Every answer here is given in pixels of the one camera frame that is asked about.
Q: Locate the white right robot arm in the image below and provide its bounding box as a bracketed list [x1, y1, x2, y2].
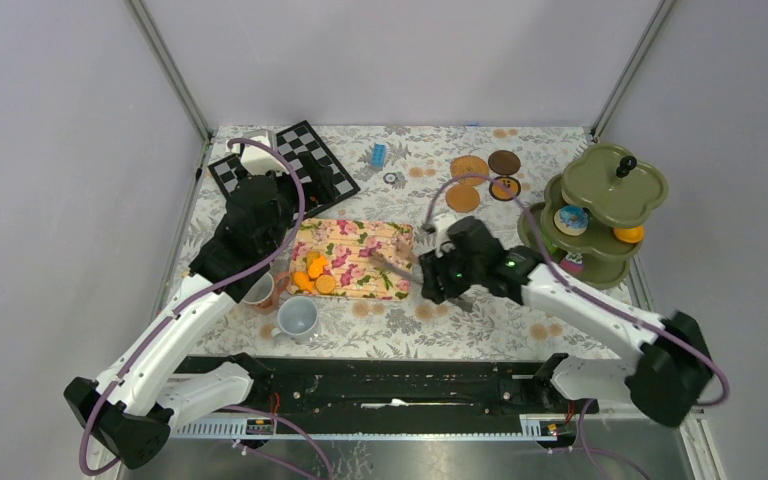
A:
[419, 214, 715, 427]

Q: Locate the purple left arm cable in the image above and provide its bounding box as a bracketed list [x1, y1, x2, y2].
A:
[77, 137, 336, 480]

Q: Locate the woven tan coaster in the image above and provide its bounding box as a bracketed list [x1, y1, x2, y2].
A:
[450, 155, 489, 187]

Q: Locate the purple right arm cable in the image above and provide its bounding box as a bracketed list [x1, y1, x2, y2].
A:
[422, 173, 731, 480]

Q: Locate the dark brown coaster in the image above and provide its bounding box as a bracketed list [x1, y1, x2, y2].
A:
[487, 150, 522, 176]

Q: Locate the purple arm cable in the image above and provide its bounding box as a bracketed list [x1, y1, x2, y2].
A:
[422, 173, 731, 480]
[77, 137, 336, 480]

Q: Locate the round brown cookie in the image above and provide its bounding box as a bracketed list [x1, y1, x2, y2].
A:
[314, 274, 337, 295]

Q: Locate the black white checkerboard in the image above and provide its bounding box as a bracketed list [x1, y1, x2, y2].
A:
[208, 120, 360, 203]

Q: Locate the blue donut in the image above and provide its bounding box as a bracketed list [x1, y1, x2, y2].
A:
[553, 205, 589, 237]

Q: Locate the blue toy brick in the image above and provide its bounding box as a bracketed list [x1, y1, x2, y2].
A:
[369, 143, 387, 170]

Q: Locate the floral serving tray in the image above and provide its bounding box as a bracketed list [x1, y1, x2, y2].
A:
[288, 218, 414, 301]

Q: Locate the green three-tier stand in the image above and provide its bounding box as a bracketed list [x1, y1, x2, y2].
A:
[518, 143, 669, 290]

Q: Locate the black orange face coaster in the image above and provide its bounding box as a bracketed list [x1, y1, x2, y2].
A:
[489, 176, 522, 202]

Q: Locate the purple cake slice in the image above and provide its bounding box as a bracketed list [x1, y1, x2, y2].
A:
[559, 253, 584, 275]

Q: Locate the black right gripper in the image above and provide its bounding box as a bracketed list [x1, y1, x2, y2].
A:
[418, 242, 484, 305]

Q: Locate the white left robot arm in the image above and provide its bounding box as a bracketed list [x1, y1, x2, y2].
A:
[64, 155, 339, 476]

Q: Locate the plain orange coaster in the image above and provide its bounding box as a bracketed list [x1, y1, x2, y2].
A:
[445, 184, 481, 213]

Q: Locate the white mug front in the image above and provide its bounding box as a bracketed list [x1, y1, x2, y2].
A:
[270, 296, 321, 344]

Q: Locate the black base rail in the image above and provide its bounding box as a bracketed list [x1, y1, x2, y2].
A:
[171, 354, 601, 439]

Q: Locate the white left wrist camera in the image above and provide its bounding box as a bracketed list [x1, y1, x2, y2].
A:
[226, 129, 287, 176]

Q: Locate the white mug with red handle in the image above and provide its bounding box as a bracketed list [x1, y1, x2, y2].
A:
[241, 272, 291, 314]

